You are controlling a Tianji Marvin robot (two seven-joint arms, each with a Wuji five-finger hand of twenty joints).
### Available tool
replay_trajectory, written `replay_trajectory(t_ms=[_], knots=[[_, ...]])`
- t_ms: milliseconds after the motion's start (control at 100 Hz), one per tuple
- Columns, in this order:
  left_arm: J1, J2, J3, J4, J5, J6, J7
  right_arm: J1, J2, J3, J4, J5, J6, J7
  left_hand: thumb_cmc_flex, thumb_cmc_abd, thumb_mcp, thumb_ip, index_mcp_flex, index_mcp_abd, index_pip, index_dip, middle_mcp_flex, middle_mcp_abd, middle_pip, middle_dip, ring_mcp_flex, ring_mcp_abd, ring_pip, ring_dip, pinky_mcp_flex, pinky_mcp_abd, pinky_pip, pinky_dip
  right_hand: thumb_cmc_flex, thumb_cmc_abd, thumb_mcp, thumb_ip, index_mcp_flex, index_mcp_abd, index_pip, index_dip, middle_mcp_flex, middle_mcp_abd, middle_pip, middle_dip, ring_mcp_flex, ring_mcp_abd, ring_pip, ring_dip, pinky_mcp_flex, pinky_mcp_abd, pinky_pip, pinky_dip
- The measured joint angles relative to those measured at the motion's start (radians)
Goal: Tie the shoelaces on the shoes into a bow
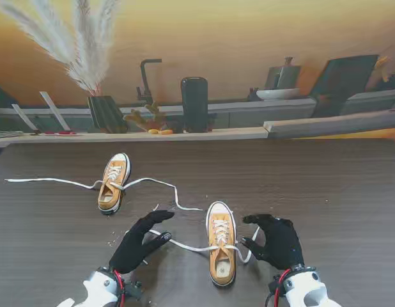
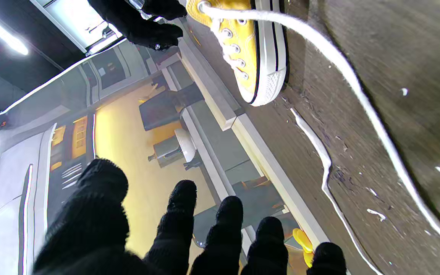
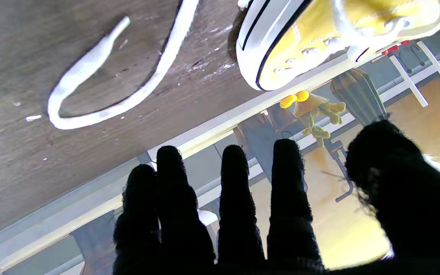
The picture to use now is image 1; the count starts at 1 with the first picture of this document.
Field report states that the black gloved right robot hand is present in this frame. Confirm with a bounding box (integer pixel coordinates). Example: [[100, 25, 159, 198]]
[[241, 213, 304, 271]]

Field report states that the red left wrist cable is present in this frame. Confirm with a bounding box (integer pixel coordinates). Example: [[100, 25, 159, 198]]
[[112, 270, 125, 307]]

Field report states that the long white spread shoelace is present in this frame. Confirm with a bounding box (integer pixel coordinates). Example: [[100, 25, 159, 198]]
[[4, 166, 204, 212]]

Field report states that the dark ribbed vase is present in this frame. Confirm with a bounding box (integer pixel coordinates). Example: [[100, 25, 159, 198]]
[[87, 95, 130, 134]]

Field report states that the short white slanted slat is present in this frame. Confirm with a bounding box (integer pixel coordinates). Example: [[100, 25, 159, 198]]
[[11, 104, 38, 134]]

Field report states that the white bowl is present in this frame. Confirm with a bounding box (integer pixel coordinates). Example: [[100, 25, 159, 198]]
[[255, 88, 301, 102]]

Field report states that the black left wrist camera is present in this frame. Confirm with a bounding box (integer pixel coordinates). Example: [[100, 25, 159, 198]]
[[123, 280, 143, 301]]

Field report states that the white pampas grass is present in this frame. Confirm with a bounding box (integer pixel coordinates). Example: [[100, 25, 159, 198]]
[[0, 0, 121, 97]]

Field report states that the light wooden shelf plank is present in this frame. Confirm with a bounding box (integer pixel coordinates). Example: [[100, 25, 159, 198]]
[[0, 127, 269, 148]]

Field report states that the black kitchen faucet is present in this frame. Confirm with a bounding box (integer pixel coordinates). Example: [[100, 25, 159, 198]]
[[136, 58, 163, 105]]

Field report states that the black cylindrical canister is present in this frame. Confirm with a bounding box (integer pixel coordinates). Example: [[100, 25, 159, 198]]
[[180, 76, 209, 134]]

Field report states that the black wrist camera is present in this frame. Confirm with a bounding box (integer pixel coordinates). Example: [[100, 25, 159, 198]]
[[265, 274, 284, 297], [123, 280, 143, 301]]

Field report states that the red right wrist cable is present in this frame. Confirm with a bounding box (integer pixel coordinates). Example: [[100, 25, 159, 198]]
[[276, 269, 291, 290]]

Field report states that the long white slanted slat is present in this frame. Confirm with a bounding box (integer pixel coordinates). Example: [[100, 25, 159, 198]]
[[39, 91, 72, 132]]

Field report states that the white shoelace of handled sneaker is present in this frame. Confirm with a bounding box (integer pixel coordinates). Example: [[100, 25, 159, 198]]
[[124, 219, 261, 265]]

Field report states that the grey shelf plank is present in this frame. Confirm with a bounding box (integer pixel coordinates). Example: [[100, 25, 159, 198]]
[[263, 110, 395, 140]]

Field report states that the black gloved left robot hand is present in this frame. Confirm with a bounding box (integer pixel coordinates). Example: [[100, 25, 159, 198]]
[[108, 210, 175, 274]]

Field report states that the grey metal kettle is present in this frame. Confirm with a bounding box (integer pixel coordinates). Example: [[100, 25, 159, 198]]
[[264, 56, 302, 91]]

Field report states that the yellow sneaker with spread lace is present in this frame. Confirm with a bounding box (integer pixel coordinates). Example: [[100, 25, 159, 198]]
[[97, 152, 133, 216]]

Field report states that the dark slanted board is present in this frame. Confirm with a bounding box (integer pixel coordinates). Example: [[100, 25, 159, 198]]
[[309, 54, 380, 118]]

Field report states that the red wrist cable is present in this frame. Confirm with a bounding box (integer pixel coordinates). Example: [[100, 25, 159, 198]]
[[112, 270, 125, 307], [276, 269, 291, 290]]

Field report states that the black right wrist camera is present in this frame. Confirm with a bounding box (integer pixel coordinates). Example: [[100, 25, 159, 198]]
[[265, 274, 284, 297]]

